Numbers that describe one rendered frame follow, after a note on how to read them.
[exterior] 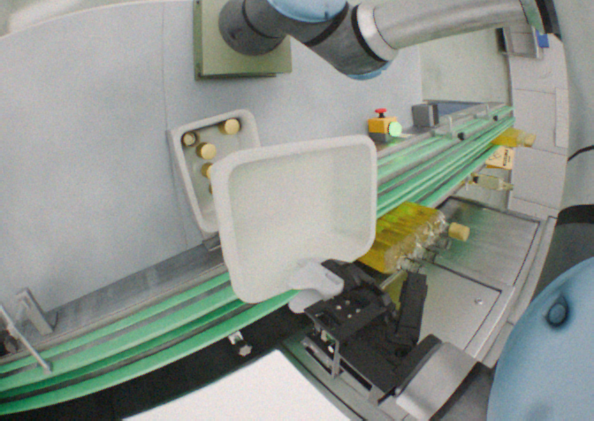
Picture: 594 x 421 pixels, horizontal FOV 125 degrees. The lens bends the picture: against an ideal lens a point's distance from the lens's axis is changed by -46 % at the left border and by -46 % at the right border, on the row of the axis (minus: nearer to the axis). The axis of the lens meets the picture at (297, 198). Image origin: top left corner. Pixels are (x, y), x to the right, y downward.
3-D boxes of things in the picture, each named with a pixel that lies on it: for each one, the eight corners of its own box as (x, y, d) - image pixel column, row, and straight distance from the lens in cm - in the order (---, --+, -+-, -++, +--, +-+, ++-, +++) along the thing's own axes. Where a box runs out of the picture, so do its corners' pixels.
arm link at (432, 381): (487, 345, 28) (454, 387, 34) (450, 322, 28) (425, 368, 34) (444, 403, 23) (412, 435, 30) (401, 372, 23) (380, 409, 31)
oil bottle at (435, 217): (372, 218, 82) (437, 241, 71) (371, 200, 79) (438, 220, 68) (384, 210, 85) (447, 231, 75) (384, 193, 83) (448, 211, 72)
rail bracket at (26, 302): (49, 324, 77) (41, 392, 61) (12, 264, 71) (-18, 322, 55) (62, 317, 74) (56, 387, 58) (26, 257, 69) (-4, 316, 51)
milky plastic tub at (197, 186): (193, 224, 67) (203, 237, 59) (164, 130, 62) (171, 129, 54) (257, 197, 71) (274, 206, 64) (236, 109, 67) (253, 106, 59)
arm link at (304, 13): (262, -27, 58) (302, -59, 48) (315, 9, 61) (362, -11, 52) (232, 17, 51) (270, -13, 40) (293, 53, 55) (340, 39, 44)
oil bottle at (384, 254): (326, 245, 72) (393, 279, 59) (323, 226, 69) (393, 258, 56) (343, 235, 75) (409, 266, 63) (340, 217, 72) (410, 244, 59)
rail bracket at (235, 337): (219, 332, 68) (245, 371, 59) (209, 313, 64) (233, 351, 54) (234, 325, 69) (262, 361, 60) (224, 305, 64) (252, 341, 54)
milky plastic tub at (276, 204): (191, 150, 35) (213, 156, 26) (334, 131, 45) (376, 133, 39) (214, 278, 40) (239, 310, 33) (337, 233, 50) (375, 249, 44)
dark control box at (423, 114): (412, 125, 116) (430, 126, 111) (410, 105, 114) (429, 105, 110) (422, 121, 122) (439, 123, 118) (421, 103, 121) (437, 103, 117)
